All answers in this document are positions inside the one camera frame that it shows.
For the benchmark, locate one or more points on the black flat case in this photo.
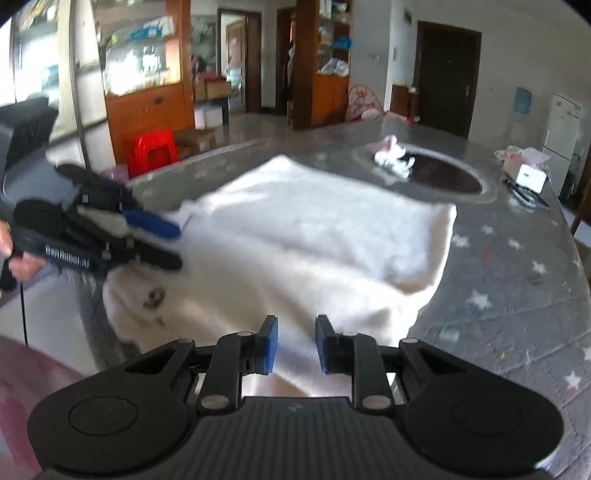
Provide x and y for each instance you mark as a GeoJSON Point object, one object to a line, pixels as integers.
{"type": "Point", "coordinates": [526, 194]}

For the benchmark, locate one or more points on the blue water bottle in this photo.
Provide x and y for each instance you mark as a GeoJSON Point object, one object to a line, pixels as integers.
{"type": "Point", "coordinates": [522, 100]}

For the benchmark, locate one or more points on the white water dispenser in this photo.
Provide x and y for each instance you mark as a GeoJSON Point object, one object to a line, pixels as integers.
{"type": "Point", "coordinates": [515, 129]}

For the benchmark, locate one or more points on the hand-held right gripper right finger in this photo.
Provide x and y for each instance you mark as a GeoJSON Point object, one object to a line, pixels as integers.
{"type": "Point", "coordinates": [325, 348]}

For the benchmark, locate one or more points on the small wooden cabinet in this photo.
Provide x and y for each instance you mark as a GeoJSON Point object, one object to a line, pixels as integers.
{"type": "Point", "coordinates": [404, 104]}

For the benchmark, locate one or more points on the cardboard box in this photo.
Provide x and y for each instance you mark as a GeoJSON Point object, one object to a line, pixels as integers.
{"type": "Point", "coordinates": [196, 141]}

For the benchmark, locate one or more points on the wooden door frame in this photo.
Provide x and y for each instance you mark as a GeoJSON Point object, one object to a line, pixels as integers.
{"type": "Point", "coordinates": [254, 60]}

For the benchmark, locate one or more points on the white sock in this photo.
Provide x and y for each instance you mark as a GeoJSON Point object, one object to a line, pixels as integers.
{"type": "Point", "coordinates": [392, 164]}

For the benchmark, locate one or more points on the black sofa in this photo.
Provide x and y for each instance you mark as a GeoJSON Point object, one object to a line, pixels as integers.
{"type": "Point", "coordinates": [27, 120]}

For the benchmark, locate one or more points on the wooden glass display cabinet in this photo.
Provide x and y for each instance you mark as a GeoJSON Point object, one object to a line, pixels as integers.
{"type": "Point", "coordinates": [147, 115]}

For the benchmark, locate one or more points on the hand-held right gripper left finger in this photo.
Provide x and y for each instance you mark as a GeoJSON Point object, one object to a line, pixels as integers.
{"type": "Point", "coordinates": [268, 346]}

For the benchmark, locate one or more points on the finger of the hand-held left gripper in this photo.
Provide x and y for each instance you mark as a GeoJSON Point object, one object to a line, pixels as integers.
{"type": "Point", "coordinates": [152, 225]}
{"type": "Point", "coordinates": [157, 259]}

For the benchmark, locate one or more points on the person's maroon clothing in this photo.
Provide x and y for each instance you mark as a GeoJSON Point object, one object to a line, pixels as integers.
{"type": "Point", "coordinates": [27, 406]}

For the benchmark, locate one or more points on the dark wooden door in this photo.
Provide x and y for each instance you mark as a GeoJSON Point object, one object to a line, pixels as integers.
{"type": "Point", "coordinates": [445, 78]}

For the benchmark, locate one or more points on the white pink tissue box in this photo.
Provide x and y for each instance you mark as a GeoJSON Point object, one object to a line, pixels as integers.
{"type": "Point", "coordinates": [531, 177]}

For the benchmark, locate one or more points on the person's left hand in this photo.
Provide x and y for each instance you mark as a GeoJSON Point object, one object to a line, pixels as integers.
{"type": "Point", "coordinates": [25, 267]}

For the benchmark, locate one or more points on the red plastic stool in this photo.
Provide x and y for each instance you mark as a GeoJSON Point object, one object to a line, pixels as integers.
{"type": "Point", "coordinates": [152, 147]}

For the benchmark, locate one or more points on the orange wooden shelf cabinet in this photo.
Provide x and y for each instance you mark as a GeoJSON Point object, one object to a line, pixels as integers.
{"type": "Point", "coordinates": [323, 101]}

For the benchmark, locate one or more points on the pink cloth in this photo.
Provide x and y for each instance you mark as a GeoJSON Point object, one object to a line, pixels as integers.
{"type": "Point", "coordinates": [385, 144]}

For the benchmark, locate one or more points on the white refrigerator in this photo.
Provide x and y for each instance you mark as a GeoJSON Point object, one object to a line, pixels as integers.
{"type": "Point", "coordinates": [561, 138]}

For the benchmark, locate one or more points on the floral cloth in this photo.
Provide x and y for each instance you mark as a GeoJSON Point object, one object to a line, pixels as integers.
{"type": "Point", "coordinates": [508, 152]}

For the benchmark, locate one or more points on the cream white garment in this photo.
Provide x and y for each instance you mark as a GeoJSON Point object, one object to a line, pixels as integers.
{"type": "Point", "coordinates": [300, 240]}

